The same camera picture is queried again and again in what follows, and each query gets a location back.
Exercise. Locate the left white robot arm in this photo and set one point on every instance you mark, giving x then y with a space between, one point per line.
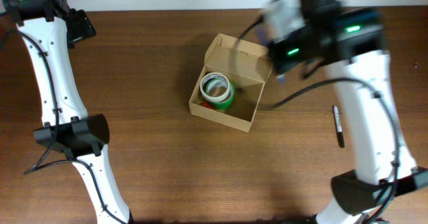
49 28

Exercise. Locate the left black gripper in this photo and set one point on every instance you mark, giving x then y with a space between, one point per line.
84 28

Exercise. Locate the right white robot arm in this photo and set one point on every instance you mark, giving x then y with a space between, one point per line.
350 47

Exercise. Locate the black marker pen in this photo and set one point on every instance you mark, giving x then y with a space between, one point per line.
339 131

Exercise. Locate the white masking tape roll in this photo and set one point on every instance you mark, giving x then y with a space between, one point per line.
220 94

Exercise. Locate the blue pen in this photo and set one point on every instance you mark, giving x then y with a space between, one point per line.
264 39

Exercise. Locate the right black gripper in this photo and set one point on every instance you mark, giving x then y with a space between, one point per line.
279 64

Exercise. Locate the green tape roll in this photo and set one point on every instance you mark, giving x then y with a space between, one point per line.
218 84

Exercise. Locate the orange utility knife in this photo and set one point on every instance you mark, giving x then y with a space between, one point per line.
204 104

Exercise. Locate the brown cardboard box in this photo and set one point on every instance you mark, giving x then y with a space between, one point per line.
231 82

